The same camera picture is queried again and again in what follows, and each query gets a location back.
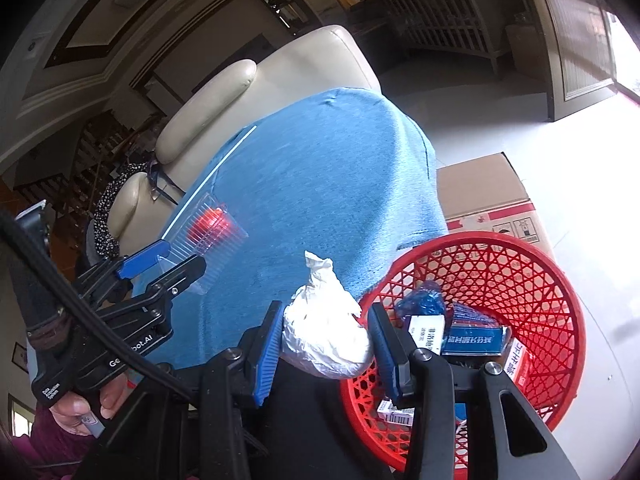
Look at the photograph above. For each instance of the red white carton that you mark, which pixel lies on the red white carton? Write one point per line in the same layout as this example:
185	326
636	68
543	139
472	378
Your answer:
515	360

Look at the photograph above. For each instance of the blue toothpaste box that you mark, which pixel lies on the blue toothpaste box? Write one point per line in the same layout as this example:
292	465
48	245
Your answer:
475	340

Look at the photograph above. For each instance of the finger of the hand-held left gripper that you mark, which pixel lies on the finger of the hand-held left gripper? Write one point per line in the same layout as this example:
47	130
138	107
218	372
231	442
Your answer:
142	260
175	271

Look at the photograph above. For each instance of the cream leather sofa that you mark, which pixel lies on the cream leather sofa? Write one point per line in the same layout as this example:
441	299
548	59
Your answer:
310	65

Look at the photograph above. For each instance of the dark wooden door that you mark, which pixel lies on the dark wooden door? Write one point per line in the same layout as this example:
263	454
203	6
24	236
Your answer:
575	35

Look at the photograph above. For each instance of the blue crinkled wrapper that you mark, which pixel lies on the blue crinkled wrapper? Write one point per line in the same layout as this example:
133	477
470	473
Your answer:
420	302

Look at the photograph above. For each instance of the small white blue box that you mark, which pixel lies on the small white blue box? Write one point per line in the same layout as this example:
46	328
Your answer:
425	332

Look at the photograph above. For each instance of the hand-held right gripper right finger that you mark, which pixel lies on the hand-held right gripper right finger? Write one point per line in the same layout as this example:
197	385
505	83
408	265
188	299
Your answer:
385	355

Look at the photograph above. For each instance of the long white paper box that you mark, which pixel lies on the long white paper box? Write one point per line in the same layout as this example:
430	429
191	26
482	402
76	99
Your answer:
395	412

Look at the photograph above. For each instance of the brown cardboard box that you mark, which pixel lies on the brown cardboard box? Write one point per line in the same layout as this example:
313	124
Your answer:
480	190

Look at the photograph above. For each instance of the blue tablecloth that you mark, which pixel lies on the blue tablecloth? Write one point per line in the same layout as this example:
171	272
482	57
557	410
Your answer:
325	185

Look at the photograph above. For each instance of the clear plastic container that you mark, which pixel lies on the clear plastic container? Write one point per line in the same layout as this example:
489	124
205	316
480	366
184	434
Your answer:
220	260

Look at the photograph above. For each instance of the black eyeglasses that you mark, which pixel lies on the black eyeglasses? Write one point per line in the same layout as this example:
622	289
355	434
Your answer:
162	185

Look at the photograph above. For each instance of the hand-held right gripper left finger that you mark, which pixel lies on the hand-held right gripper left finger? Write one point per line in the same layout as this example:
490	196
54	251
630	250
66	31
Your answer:
267	355

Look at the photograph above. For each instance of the white slatted crib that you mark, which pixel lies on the white slatted crib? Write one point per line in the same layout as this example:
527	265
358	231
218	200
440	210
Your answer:
430	15

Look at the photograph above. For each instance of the person's left hand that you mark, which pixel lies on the person's left hand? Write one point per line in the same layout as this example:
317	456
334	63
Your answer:
75	415

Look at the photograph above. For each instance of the white plastic bag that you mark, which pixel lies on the white plastic bag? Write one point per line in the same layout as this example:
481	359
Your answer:
325	330

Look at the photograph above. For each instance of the person's left forearm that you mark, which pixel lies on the person's left forearm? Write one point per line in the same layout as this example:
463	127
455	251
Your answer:
50	452

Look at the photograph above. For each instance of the dotted dark cloth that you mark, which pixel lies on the dotted dark cloth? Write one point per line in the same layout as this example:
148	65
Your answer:
107	210

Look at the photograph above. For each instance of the red plastic basket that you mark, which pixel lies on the red plastic basket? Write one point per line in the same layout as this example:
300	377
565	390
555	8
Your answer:
500	270

